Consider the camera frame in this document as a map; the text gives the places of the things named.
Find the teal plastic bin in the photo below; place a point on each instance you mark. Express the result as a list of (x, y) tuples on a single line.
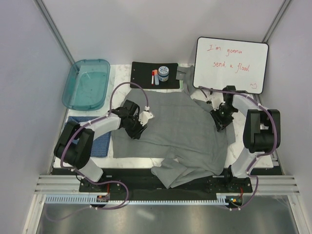
[(86, 85)]

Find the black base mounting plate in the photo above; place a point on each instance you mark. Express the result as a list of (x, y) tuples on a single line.
[(142, 184)]

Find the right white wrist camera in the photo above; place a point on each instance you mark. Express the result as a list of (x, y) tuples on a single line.
[(215, 102)]

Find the white slotted cable duct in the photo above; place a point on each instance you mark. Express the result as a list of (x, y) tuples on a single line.
[(97, 200)]

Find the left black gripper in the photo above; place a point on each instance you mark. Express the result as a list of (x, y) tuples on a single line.
[(136, 134)]

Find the black clipboard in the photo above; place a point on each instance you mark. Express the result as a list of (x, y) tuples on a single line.
[(156, 75)]

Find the whiteboard with red writing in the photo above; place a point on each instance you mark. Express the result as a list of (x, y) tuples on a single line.
[(223, 62)]

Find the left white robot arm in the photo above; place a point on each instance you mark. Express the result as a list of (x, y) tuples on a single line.
[(75, 143)]

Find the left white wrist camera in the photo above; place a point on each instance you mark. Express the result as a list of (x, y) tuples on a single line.
[(144, 117)]

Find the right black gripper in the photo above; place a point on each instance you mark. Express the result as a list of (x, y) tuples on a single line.
[(220, 123)]

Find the red whiteboard marker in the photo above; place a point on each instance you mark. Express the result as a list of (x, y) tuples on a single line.
[(153, 78)]

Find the aluminium frame rail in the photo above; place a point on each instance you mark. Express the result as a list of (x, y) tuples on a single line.
[(267, 185)]

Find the folded blue checked shirt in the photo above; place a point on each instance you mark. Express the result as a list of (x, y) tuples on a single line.
[(100, 145)]

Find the grey long sleeve shirt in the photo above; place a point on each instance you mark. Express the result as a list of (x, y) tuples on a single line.
[(182, 133)]

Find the small blue lidded jar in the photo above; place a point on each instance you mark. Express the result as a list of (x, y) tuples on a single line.
[(163, 73)]

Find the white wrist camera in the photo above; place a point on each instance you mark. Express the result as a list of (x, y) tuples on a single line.
[(215, 102), (144, 117)]

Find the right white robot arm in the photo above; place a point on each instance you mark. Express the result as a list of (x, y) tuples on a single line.
[(262, 130)]

